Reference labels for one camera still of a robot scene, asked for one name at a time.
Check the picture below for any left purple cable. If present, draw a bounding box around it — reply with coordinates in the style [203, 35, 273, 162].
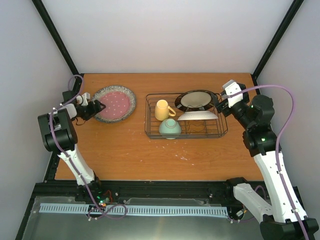
[48, 74, 129, 221]

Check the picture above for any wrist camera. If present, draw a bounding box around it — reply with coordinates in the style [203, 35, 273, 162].
[222, 79, 244, 108]
[76, 92, 91, 106]

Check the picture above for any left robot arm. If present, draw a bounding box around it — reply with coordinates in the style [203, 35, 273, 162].
[37, 90, 106, 202]

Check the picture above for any purple cable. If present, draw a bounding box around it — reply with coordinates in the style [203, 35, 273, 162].
[228, 84, 310, 240]
[48, 74, 129, 221]

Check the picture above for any pink polka dot plate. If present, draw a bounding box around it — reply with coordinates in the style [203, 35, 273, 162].
[98, 91, 131, 120]

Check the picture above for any black aluminium frame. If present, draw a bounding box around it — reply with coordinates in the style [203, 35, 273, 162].
[16, 0, 319, 240]

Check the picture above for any black wire dish rack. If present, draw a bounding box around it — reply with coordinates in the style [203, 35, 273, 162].
[144, 90, 228, 139]

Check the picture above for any yellow ceramic mug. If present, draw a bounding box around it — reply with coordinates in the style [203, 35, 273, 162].
[154, 99, 176, 121]

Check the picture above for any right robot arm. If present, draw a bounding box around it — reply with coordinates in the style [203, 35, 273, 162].
[213, 80, 319, 240]

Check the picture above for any striped brown dinner plate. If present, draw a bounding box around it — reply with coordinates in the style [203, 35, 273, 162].
[174, 89, 216, 112]

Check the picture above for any grey speckled plate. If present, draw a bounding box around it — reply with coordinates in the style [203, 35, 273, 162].
[92, 85, 137, 124]

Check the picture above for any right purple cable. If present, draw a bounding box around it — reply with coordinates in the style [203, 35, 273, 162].
[228, 84, 310, 240]

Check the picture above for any light green ceramic bowl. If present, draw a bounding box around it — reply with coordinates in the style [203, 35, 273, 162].
[158, 118, 182, 140]

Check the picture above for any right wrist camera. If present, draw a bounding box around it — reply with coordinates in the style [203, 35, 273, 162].
[222, 79, 244, 108]

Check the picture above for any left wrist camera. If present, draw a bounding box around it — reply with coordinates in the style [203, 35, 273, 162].
[76, 92, 91, 106]

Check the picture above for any white floral patterned plate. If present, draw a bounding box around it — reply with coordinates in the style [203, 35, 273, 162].
[177, 110, 218, 121]

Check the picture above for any light blue cable duct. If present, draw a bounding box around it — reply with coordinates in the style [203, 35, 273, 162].
[38, 203, 229, 218]

